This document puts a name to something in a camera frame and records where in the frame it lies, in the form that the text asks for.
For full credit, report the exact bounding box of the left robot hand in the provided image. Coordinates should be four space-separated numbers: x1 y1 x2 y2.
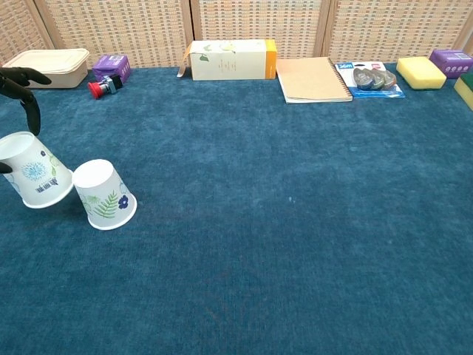
0 66 52 175

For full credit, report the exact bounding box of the paper cup with dandelion print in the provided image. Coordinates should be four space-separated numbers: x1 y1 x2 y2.
0 132 75 210

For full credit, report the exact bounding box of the paper cup with fern print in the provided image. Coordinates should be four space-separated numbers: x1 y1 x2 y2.
72 158 138 231

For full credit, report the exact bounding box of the beige lidded lunch box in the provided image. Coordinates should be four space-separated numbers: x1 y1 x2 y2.
1 48 91 89

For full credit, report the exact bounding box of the red emergency stop button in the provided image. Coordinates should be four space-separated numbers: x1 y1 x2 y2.
87 75 123 101

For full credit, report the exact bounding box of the purple box with barcode label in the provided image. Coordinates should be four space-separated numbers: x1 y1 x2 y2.
92 54 132 82

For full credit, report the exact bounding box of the woven bamboo folding screen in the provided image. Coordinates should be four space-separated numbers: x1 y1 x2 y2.
0 0 473 70

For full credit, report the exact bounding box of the white orange floral carton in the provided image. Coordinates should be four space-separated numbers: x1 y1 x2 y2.
177 38 278 81

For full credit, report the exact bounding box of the blue table cloth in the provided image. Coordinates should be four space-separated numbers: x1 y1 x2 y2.
0 62 473 355

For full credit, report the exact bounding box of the brown spiral notebook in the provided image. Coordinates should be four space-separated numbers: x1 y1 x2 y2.
276 56 354 105

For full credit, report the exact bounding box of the blue correction tape pack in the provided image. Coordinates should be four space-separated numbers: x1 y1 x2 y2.
334 61 407 100

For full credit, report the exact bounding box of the purple box with icons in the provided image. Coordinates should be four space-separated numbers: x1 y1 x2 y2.
429 50 473 80

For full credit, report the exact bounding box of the green yellow scouring sponge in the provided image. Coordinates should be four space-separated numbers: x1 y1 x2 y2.
453 72 473 111

